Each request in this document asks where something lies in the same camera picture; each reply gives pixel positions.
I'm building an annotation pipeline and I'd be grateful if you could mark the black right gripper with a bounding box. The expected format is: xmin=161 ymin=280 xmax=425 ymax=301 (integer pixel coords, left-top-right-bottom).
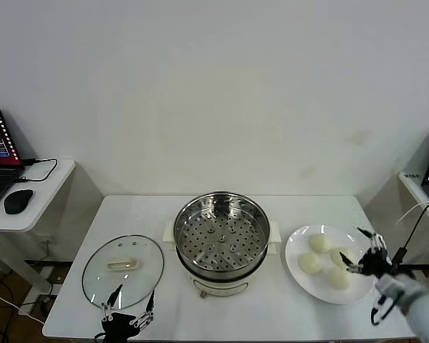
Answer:
xmin=338 ymin=227 xmax=393 ymax=279

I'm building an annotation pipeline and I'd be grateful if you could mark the white steamed baozi bun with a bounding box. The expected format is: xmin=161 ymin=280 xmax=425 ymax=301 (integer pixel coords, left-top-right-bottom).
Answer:
xmin=309 ymin=234 xmax=332 ymax=255
xmin=297 ymin=252 xmax=322 ymax=275
xmin=327 ymin=267 xmax=352 ymax=291
xmin=329 ymin=247 xmax=358 ymax=269

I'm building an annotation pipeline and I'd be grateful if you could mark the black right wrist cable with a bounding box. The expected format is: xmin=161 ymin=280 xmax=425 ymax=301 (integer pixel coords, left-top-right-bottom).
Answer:
xmin=370 ymin=292 xmax=398 ymax=327

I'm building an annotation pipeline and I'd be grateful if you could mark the white side table rounded corner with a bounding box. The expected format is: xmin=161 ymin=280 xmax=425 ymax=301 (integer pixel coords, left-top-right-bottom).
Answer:
xmin=0 ymin=159 xmax=77 ymax=297

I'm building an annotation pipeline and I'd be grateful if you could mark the cream electric cooker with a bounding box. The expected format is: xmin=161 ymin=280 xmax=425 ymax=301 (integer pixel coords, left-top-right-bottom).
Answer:
xmin=164 ymin=228 xmax=282 ymax=299

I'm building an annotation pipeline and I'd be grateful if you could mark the black computer mouse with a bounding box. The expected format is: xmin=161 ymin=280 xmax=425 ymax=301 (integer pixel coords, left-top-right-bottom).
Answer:
xmin=3 ymin=189 xmax=34 ymax=215

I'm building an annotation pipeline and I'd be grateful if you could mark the black cable with adapter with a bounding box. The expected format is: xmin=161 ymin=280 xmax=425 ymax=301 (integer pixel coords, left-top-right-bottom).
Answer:
xmin=392 ymin=202 xmax=429 ymax=268

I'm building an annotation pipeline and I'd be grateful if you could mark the black laptop red screen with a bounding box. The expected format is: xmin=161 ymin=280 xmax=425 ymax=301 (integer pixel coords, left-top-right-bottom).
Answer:
xmin=0 ymin=106 xmax=25 ymax=218

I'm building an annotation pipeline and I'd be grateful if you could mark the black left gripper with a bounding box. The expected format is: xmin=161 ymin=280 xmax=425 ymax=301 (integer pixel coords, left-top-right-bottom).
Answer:
xmin=100 ymin=284 xmax=156 ymax=343

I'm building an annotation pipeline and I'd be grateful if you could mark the glass lid cream handle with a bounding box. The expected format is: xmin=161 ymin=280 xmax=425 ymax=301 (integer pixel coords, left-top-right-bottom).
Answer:
xmin=81 ymin=234 xmax=165 ymax=311

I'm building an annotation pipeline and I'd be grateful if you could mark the black floor cable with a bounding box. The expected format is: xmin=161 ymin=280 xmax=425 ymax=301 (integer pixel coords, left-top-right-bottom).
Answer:
xmin=0 ymin=266 xmax=56 ymax=322

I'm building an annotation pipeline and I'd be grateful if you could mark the black laptop charger cable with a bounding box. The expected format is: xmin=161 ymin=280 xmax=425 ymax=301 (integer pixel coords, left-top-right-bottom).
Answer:
xmin=13 ymin=157 xmax=59 ymax=184

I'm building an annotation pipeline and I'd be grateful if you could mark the perforated steel steamer basket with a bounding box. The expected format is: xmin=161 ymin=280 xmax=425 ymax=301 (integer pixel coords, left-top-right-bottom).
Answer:
xmin=163 ymin=191 xmax=282 ymax=282

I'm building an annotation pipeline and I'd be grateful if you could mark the white round plate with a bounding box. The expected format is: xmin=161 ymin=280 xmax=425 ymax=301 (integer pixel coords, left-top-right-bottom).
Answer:
xmin=284 ymin=224 xmax=377 ymax=305

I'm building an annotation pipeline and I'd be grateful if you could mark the white floor cable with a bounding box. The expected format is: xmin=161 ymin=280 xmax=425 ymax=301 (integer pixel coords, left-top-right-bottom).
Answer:
xmin=0 ymin=285 xmax=46 ymax=326

